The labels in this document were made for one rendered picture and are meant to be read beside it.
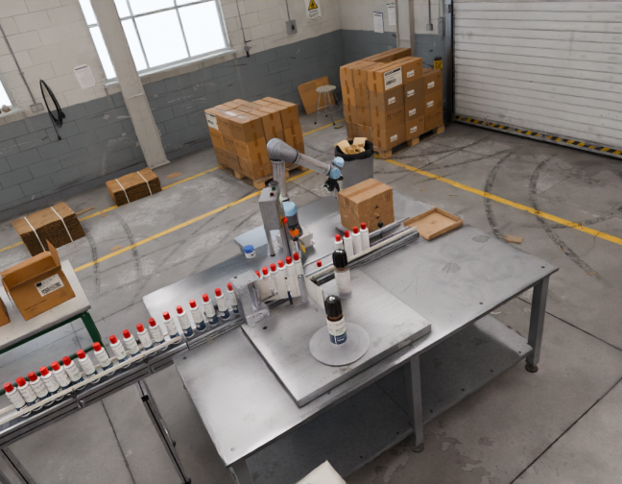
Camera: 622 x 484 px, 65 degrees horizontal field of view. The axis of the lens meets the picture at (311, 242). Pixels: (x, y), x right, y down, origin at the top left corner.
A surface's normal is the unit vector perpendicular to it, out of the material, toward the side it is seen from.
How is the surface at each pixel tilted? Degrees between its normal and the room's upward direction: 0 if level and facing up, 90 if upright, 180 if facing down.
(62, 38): 90
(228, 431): 0
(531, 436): 0
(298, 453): 0
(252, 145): 88
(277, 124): 91
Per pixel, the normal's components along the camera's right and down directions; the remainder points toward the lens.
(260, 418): -0.15, -0.84
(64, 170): 0.56, 0.36
